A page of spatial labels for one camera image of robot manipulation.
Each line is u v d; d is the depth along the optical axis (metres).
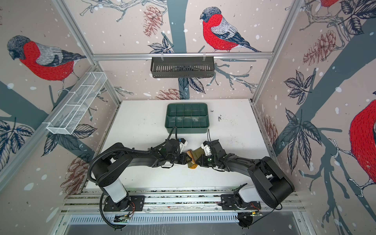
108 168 0.46
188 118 1.13
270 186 0.43
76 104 0.78
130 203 0.72
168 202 0.75
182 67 1.07
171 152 0.74
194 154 0.89
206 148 0.83
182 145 0.83
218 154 0.70
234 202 0.73
